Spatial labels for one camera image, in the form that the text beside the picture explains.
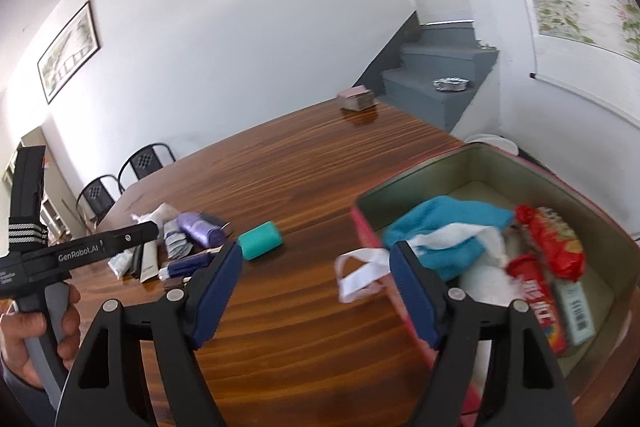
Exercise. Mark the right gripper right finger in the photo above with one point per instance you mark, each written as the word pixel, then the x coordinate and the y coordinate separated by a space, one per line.
pixel 524 385

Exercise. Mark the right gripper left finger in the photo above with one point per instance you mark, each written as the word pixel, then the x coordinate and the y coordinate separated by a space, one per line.
pixel 107 384

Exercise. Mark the white blue tube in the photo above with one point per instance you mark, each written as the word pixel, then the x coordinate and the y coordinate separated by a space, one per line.
pixel 186 266

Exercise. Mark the cream tube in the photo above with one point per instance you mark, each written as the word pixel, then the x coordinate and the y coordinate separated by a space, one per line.
pixel 149 263

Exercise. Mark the white blue printed packet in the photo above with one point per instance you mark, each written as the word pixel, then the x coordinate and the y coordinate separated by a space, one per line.
pixel 176 242

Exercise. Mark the purple garbage bag roll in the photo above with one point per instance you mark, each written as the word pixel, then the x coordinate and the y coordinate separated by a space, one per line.
pixel 205 230

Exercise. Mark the white plastic bag bundle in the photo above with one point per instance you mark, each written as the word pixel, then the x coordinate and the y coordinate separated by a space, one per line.
pixel 160 216

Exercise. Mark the person's left hand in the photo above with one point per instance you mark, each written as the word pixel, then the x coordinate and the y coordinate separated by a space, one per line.
pixel 17 327

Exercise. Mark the teal barcode box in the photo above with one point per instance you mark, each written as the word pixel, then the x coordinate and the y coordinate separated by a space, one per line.
pixel 576 314

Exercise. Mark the black metal chair near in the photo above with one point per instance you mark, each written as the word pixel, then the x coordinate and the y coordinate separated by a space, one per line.
pixel 94 201

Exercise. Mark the black metal chair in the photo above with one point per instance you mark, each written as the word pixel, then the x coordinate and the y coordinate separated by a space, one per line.
pixel 145 161
pixel 94 201

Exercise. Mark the red printed box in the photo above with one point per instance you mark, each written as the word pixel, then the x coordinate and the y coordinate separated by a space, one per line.
pixel 537 294

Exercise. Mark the white cotton wad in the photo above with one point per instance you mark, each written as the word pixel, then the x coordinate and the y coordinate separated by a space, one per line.
pixel 487 282

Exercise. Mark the red green storage tin box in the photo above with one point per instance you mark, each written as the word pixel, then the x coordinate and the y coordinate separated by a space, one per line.
pixel 596 373

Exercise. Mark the red snack packet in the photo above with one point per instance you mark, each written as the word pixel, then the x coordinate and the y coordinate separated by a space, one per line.
pixel 558 244

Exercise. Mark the black metal chair far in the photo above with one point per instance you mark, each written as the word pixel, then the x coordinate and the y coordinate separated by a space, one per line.
pixel 145 161

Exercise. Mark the blue cloth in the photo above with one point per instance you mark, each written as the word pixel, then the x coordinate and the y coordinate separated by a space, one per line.
pixel 448 235

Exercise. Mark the white plastic bucket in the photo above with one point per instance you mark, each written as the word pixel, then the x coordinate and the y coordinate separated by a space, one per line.
pixel 496 141

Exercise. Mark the pink card deck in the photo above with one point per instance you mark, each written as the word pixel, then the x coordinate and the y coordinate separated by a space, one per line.
pixel 356 99

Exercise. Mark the foil tray on stairs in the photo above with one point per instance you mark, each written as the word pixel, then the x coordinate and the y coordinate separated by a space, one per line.
pixel 451 84

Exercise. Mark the grey staircase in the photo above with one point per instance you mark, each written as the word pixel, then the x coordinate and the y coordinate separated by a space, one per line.
pixel 402 74

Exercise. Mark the hanging scroll painting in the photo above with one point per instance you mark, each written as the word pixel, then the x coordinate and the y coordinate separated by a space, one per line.
pixel 589 48

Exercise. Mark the framed wall painting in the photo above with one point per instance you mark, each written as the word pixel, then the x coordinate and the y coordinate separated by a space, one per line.
pixel 74 44

